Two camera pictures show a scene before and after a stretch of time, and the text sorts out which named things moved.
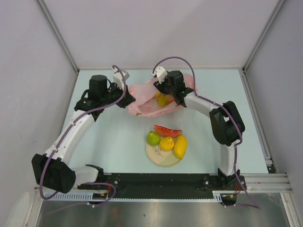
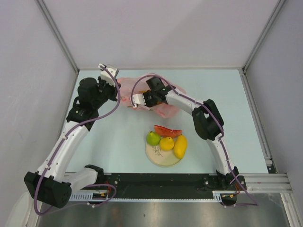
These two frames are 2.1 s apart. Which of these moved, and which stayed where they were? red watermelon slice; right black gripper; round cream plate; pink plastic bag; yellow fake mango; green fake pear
Moved: right black gripper; pink plastic bag
Stayed: red watermelon slice; green fake pear; round cream plate; yellow fake mango
